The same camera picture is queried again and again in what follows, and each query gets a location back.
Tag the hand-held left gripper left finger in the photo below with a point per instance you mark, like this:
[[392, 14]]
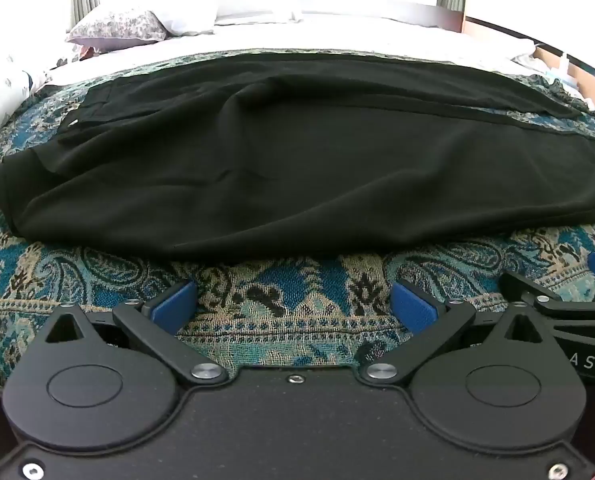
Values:
[[175, 305]]

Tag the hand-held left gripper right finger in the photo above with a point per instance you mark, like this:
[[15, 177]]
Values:
[[415, 305]]

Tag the black pants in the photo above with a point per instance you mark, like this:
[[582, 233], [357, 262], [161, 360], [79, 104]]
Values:
[[277, 160]]

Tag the blue paisley blanket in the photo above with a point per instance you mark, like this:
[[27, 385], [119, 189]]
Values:
[[287, 305]]

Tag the white plastic bag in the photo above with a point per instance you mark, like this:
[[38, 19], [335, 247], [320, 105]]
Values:
[[560, 72]]

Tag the white bed sheet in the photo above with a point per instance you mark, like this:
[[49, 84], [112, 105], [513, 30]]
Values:
[[327, 40]]

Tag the floral pillow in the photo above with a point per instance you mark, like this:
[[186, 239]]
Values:
[[117, 27]]

